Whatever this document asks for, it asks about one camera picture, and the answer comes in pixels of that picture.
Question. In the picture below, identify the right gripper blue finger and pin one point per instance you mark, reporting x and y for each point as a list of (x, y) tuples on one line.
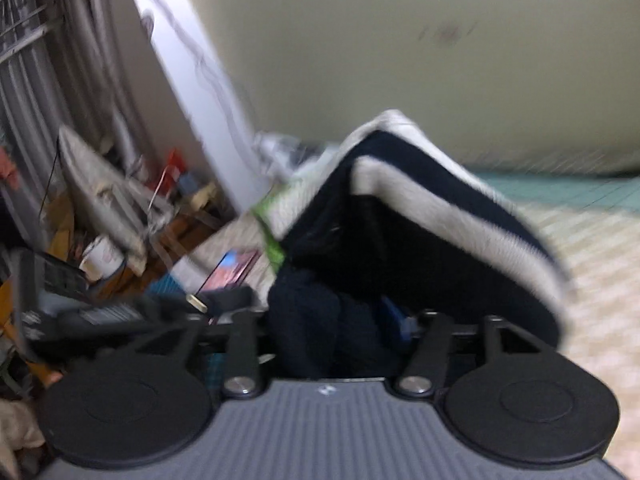
[(403, 327)]

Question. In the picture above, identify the dark navy green knit sweater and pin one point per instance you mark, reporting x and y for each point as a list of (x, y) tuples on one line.
[(388, 228)]

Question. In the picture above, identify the smartphone in dark case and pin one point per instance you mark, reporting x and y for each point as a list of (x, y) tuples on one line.
[(231, 270)]

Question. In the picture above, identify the white printed garment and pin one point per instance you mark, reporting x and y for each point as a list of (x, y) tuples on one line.
[(285, 157)]

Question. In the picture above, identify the wall outlet plate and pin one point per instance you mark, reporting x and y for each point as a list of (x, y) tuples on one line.
[(447, 35)]

